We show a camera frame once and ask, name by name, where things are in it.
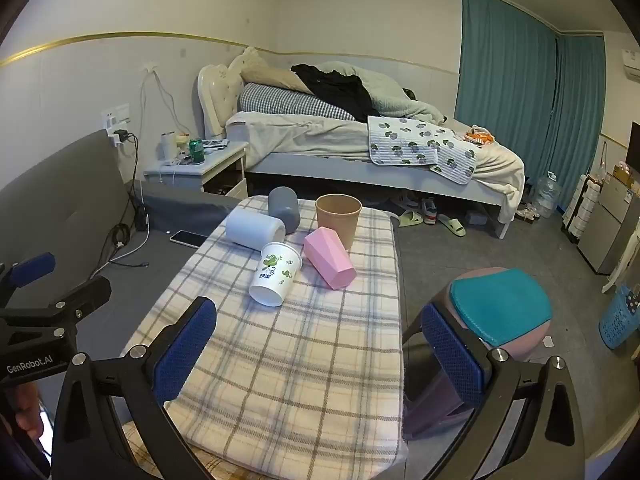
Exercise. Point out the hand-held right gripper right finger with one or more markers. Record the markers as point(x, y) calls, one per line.
point(450, 355)

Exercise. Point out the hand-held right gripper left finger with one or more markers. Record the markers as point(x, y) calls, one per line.
point(184, 352)

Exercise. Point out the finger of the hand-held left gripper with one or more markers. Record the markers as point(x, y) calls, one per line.
point(82, 295)
point(32, 267)

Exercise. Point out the white cup with green print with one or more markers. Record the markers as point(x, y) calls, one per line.
point(275, 275)

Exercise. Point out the plain white cup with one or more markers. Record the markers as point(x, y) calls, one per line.
point(252, 230)

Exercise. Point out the pink faceted cup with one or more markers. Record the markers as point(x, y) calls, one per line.
point(330, 257)

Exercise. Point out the brown paper cup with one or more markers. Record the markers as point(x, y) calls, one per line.
point(339, 220)

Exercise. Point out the grey cup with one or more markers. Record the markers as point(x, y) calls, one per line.
point(284, 208)

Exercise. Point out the person's left hand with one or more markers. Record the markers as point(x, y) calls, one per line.
point(27, 410)

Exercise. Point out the pink plastic stool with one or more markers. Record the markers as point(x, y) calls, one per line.
point(435, 400)

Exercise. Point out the teal seat cushion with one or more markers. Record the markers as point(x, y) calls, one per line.
point(500, 305)

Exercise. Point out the grey sofa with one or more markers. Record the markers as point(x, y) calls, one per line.
point(60, 200)

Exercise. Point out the black power adapter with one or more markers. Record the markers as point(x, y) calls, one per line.
point(142, 216)

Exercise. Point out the smartphone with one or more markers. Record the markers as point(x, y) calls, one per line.
point(187, 238)

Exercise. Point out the plaid tablecloth table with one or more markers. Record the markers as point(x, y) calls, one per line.
point(300, 360)

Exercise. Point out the green slipper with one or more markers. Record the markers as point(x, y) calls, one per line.
point(451, 225)
point(410, 218)

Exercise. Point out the grey sneaker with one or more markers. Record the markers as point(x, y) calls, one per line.
point(428, 210)

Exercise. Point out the white shoes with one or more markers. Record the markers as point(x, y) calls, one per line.
point(527, 212)

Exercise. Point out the white jug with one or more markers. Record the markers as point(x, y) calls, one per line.
point(169, 146)

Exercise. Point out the blue laundry basket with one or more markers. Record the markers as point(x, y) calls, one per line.
point(620, 317)

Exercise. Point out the white nightstand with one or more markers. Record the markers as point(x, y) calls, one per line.
point(210, 170)

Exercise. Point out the green drink can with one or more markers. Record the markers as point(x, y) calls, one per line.
point(196, 151)

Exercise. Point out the clear water bottle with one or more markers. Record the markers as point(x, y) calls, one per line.
point(546, 195)

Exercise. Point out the white suitcase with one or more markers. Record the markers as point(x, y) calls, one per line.
point(580, 207)

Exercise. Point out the grey small fridge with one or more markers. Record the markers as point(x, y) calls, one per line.
point(607, 225)

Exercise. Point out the leaf print quilted mat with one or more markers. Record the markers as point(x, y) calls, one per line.
point(420, 147)

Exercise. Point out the orange snack packet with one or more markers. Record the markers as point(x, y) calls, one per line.
point(479, 135)

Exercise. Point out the bed with white headboard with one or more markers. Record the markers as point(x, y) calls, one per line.
point(310, 140)

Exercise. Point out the teal curtain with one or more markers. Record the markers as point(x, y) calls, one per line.
point(575, 120)
point(500, 60)

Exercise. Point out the pale green blanket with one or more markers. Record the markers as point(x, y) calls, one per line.
point(395, 91)

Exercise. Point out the checked pillow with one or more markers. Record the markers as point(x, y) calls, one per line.
point(290, 102)

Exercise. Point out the black monitor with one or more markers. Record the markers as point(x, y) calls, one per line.
point(635, 142)

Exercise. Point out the black clothing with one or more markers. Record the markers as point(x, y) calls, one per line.
point(345, 92)

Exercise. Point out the beige pillow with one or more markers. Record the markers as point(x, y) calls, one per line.
point(272, 77)

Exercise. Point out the white air conditioner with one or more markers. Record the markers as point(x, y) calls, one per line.
point(631, 64)

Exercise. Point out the white wall socket with plugs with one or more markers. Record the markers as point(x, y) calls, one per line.
point(117, 120)

